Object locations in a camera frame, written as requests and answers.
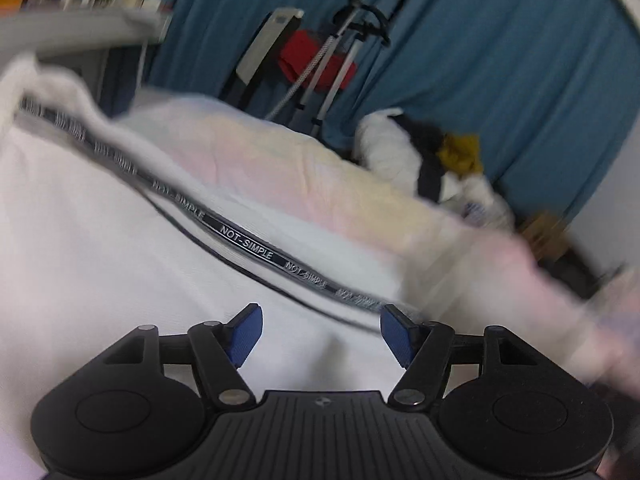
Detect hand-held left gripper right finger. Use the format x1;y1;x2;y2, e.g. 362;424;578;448
380;304;544;409

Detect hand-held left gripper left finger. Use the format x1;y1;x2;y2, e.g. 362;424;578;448
102;304;263;409

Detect white pants with black stripe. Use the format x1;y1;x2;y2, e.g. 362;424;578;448
0;55;451;480

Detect person's right forearm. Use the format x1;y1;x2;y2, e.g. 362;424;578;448
395;230;640;393

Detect black garment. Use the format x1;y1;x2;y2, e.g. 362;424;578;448
395;114;448;203

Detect pastel tie-dye cloth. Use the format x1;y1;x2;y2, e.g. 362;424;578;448
112;89;466;281

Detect brown object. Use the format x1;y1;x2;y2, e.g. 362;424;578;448
519;211;573;262

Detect yellow cloth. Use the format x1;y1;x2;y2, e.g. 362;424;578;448
436;132;486;177

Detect dark object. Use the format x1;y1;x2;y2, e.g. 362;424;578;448
537;245;632;303

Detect red cloth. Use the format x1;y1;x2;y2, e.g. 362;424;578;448
278;29;359;91

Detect black garment steamer stand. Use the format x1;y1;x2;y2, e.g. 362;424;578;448
265;0;392;137

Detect blue curtain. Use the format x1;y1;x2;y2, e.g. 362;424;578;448
50;0;640;241

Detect white steamer board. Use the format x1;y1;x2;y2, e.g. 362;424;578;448
235;7;305;87

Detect grey desk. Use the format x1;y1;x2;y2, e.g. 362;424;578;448
0;6;174;63

